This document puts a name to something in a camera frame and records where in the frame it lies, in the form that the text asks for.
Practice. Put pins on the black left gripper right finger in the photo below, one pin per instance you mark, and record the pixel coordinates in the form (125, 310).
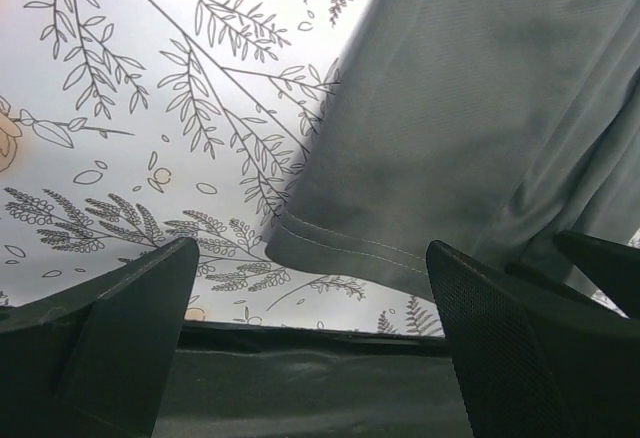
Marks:
(533, 357)

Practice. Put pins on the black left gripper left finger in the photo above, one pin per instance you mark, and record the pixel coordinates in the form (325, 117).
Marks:
(93, 360)

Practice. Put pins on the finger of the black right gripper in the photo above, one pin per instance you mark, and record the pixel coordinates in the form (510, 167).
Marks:
(612, 267)

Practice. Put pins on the grey t shirt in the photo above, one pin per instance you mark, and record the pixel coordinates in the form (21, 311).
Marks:
(490, 125)

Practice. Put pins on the floral patterned table mat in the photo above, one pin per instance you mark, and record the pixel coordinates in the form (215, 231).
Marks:
(128, 123)

